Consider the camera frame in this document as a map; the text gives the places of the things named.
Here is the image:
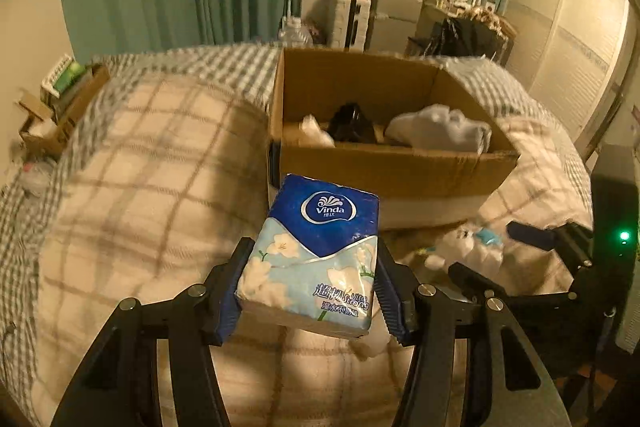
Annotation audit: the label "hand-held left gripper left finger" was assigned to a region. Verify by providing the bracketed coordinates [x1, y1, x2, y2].
[50, 237, 257, 427]

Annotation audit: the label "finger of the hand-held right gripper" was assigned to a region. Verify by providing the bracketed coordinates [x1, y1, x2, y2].
[505, 220, 596, 269]
[447, 261, 566, 333]

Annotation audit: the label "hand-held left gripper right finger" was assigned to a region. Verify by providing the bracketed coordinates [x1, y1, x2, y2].
[374, 243, 572, 427]

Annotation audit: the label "blue floral tissue pack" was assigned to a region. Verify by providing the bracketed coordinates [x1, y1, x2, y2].
[236, 173, 382, 340]

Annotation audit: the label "large cardboard box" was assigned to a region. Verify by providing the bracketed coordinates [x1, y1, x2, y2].
[267, 47, 521, 231]

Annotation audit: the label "white plush toy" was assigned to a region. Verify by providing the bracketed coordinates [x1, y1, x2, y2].
[424, 226, 507, 279]

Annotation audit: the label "beige plaid duvet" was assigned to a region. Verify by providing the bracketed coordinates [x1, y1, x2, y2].
[30, 68, 597, 427]

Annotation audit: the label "white cloth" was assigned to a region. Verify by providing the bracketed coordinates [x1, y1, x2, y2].
[384, 104, 494, 156]

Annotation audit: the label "white sliding wardrobe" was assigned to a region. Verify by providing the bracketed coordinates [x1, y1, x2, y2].
[504, 0, 632, 148]

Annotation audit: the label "black glossy object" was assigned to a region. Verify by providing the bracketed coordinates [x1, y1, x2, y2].
[327, 103, 379, 146]

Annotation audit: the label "crumpled white tissue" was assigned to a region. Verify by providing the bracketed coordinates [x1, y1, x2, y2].
[299, 114, 337, 148]

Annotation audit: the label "black bag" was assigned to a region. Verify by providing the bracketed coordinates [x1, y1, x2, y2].
[407, 17, 512, 64]

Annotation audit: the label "grey checked bed sheet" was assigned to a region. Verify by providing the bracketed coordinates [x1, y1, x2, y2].
[0, 41, 556, 425]

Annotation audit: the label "small bedside cardboard box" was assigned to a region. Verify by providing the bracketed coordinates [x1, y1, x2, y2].
[19, 63, 112, 156]

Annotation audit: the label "grey small fridge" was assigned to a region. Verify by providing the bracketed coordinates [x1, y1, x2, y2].
[371, 0, 427, 56]

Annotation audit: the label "white stacked storage crates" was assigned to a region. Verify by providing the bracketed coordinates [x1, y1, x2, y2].
[327, 0, 374, 52]

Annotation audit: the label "green packet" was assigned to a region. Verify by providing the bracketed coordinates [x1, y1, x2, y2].
[42, 54, 97, 98]

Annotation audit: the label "clear water bottle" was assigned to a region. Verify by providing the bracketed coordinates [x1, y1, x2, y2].
[277, 17, 314, 50]

